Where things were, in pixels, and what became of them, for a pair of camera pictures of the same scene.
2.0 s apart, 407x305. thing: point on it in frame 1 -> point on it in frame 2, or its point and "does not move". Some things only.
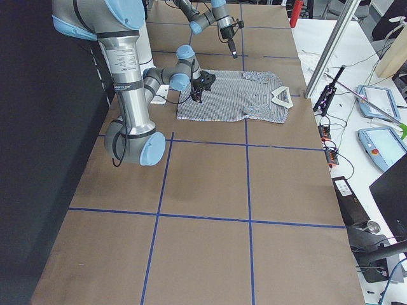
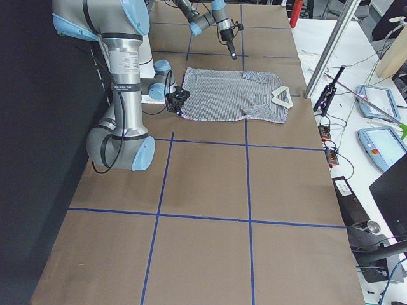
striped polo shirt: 238,96 does not move
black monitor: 390,192 does not move
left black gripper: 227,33 does not move
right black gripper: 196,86 -> 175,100
